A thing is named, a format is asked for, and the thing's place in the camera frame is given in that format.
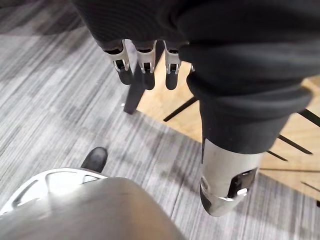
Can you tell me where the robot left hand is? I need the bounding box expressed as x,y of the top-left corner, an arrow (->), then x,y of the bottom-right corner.
71,0 -> 320,218

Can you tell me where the silver robot leg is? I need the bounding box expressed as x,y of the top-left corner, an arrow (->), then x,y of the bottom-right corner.
0,167 -> 186,240

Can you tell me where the wooden produce stand, black frame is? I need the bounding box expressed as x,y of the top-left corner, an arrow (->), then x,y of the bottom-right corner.
123,41 -> 320,208

